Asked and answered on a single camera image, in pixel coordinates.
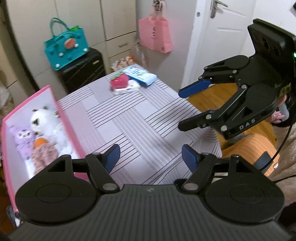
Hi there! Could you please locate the pink floral scrunchie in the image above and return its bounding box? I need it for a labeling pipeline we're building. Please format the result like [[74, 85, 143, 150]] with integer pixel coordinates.
[[31, 143, 59, 175]]

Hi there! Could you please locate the orange ball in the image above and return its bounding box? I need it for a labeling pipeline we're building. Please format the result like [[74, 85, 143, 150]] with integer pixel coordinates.
[[34, 137, 48, 149]]

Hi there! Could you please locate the white panda plush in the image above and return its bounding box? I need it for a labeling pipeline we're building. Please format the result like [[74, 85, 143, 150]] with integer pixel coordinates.
[[30, 106, 68, 149]]

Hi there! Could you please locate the blue tissue pack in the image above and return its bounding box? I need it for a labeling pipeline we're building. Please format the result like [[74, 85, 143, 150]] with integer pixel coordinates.
[[123, 66, 158, 86]]

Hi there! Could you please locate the purple Kuromi plush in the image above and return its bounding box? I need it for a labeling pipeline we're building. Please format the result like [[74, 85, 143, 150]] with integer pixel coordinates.
[[9, 126, 35, 161]]

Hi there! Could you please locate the white wet wipes pack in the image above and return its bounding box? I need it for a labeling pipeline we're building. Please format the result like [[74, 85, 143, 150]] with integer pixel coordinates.
[[112, 79, 140, 95]]

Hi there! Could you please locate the red strawberry plush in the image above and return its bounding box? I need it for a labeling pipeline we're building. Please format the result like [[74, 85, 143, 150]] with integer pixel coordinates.
[[110, 72, 130, 90]]

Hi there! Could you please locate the person's right hand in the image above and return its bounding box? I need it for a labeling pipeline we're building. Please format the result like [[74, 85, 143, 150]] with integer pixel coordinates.
[[270, 95, 287, 123]]

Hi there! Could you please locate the white door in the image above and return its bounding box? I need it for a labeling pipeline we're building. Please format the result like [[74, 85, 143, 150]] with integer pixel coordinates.
[[181, 0, 256, 87]]

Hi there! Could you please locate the orange stool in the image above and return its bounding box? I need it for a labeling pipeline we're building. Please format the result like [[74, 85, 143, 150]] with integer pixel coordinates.
[[222, 133, 279, 176]]

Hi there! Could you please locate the striped tablecloth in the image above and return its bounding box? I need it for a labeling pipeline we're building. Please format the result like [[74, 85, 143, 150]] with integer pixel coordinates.
[[59, 75, 222, 185]]

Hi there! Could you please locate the pink storage box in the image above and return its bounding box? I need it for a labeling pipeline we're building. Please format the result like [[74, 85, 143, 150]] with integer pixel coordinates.
[[1, 86, 85, 211]]

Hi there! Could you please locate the pink paper bag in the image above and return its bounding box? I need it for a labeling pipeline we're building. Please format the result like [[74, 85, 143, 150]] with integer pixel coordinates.
[[138, 10, 174, 54]]

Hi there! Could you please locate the black suitcase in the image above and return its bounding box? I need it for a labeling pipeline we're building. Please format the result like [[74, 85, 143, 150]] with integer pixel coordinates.
[[58, 48, 106, 93]]

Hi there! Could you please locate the colourful gift bag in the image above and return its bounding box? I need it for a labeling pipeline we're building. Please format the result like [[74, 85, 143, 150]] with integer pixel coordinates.
[[111, 55, 135, 72]]

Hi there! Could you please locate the teal felt tote bag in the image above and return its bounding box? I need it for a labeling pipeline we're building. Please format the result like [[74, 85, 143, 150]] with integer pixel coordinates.
[[44, 18, 89, 71]]

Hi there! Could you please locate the beige wardrobe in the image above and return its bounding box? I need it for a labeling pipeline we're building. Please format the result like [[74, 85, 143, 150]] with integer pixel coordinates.
[[1, 1, 137, 99]]

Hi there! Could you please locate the black cable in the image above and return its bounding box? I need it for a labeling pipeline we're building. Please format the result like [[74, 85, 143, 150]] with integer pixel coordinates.
[[259, 115, 295, 173]]

